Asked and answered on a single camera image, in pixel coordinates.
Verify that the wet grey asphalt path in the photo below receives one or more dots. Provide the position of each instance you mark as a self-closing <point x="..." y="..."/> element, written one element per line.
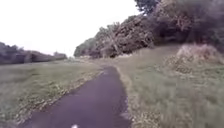
<point x="93" y="103"/>

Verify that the wood of tall trees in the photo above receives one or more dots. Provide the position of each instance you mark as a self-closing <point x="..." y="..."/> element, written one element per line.
<point x="160" y="26"/>

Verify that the grass verge with leaves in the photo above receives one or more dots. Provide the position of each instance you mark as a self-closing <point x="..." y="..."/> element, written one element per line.
<point x="173" y="93"/>

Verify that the robot's own part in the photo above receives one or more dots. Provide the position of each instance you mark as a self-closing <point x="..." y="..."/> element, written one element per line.
<point x="74" y="126"/>

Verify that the open grass field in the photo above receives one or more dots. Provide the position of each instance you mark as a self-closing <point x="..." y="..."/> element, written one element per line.
<point x="33" y="83"/>

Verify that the pale dry bush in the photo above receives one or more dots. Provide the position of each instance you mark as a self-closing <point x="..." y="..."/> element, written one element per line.
<point x="196" y="53"/>

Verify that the distant row of trees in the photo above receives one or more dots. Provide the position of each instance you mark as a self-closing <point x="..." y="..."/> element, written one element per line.
<point x="23" y="55"/>

